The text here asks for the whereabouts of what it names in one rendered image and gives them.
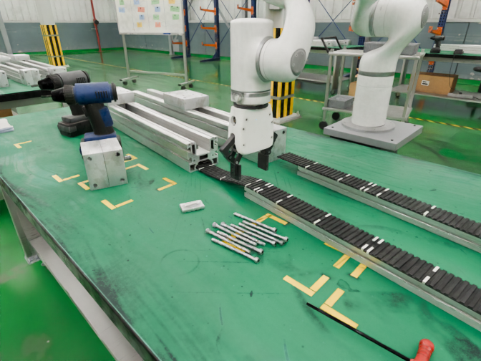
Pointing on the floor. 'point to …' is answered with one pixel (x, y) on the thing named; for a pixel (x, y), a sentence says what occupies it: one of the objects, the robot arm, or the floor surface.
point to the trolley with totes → (338, 104)
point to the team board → (152, 26)
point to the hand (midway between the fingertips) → (250, 169)
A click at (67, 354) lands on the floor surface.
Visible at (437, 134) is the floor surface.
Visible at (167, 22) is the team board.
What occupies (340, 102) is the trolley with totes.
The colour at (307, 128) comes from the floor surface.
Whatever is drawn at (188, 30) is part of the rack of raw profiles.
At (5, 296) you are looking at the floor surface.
